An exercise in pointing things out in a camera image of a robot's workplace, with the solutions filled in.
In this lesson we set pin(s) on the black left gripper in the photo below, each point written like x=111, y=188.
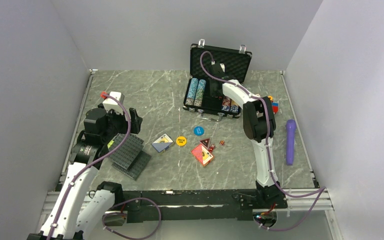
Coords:
x=135, y=121

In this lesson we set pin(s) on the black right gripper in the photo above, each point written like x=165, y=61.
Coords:
x=213, y=94

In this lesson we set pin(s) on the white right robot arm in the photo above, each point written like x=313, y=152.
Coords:
x=258, y=125

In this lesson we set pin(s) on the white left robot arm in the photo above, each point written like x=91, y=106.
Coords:
x=67, y=220

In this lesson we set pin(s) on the purple red blue chip stack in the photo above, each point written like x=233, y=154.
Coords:
x=226, y=104

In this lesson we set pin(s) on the black poker chip case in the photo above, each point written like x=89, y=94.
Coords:
x=236, y=61

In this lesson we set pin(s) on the green and grey chip stack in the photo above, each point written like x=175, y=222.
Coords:
x=199, y=95

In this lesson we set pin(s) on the blue and grey chip stack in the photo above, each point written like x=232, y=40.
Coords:
x=191, y=93

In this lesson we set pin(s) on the yellow and blue chip stack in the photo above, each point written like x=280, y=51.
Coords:
x=234, y=107

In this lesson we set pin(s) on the large dark grey baseplate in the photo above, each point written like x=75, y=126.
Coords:
x=126, y=154

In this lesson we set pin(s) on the lower dark grey baseplate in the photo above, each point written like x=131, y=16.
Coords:
x=138, y=165

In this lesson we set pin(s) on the blue small blind button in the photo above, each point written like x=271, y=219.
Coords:
x=198, y=131

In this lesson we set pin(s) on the yellow big blind button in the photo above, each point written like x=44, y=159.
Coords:
x=181, y=141

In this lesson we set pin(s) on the black triangular all-in marker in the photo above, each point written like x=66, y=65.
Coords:
x=206, y=142

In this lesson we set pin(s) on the colourful toy brick figure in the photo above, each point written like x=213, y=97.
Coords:
x=275, y=105

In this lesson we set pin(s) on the red backed card deck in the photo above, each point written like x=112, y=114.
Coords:
x=202, y=154

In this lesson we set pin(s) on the purple toy microphone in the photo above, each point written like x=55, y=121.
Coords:
x=290, y=127

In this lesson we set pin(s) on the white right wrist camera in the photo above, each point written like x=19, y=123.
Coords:
x=223, y=67

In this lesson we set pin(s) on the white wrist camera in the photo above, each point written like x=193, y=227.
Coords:
x=223, y=67
x=111, y=103

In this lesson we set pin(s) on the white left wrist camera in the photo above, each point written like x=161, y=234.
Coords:
x=111, y=103

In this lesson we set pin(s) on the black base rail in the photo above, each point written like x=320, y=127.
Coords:
x=239, y=204

